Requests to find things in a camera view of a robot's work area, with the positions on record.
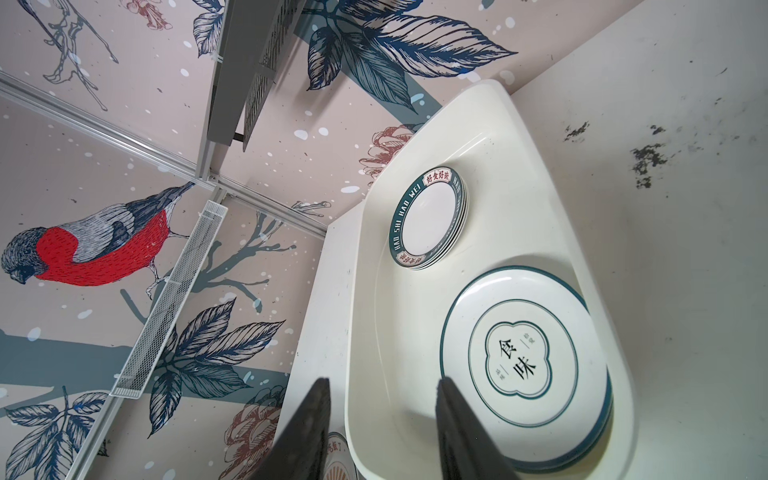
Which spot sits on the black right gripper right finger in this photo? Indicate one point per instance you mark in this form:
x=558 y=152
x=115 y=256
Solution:
x=466 y=449

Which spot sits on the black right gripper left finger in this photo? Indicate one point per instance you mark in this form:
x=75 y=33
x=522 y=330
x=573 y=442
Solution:
x=301 y=451

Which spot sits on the orange sunburst plate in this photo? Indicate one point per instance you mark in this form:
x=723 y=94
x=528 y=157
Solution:
x=339 y=464

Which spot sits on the green rim plate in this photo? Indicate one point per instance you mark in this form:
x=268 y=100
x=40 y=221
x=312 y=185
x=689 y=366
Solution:
x=428 y=219

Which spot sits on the white plastic bin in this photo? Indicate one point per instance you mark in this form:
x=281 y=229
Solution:
x=514 y=218

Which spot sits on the white mesh wall shelf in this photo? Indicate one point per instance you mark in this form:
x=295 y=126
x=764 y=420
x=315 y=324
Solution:
x=144 y=356

